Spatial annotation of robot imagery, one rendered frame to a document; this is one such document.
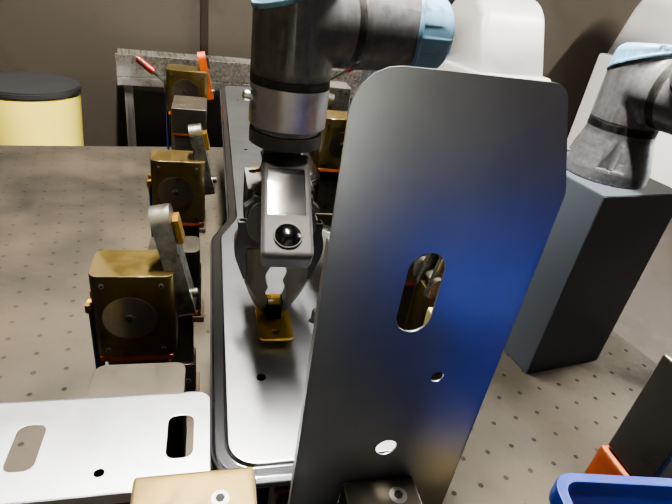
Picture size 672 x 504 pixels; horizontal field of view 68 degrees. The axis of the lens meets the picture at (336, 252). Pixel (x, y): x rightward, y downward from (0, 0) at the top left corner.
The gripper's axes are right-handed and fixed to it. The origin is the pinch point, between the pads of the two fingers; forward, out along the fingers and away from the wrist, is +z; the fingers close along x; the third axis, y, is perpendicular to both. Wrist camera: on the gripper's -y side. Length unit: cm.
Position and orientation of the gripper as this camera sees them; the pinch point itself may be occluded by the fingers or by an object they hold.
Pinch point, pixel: (273, 305)
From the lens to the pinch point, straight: 58.1
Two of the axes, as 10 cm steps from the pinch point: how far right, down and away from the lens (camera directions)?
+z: -1.3, 8.6, 4.9
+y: -2.1, -5.1, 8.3
